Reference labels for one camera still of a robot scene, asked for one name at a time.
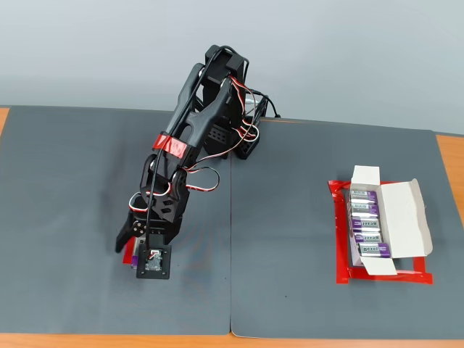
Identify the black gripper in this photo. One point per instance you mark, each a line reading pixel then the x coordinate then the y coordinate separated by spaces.
pixel 135 226

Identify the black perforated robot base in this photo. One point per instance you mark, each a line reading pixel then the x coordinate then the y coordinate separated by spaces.
pixel 246 146

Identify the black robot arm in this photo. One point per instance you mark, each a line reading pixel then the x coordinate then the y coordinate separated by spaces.
pixel 203 116

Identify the white cardboard box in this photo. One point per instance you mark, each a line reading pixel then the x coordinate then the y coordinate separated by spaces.
pixel 402 217

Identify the small red tape patch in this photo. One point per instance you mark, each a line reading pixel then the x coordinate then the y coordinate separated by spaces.
pixel 127 258

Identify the grey mat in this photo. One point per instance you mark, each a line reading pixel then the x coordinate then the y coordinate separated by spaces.
pixel 72 181
pixel 290 217

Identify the red tape band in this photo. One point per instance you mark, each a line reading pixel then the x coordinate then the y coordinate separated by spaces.
pixel 174 148

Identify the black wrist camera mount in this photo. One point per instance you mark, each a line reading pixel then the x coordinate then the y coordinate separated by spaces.
pixel 165 270

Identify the red tape frame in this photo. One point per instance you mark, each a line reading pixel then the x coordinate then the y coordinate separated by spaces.
pixel 340 235

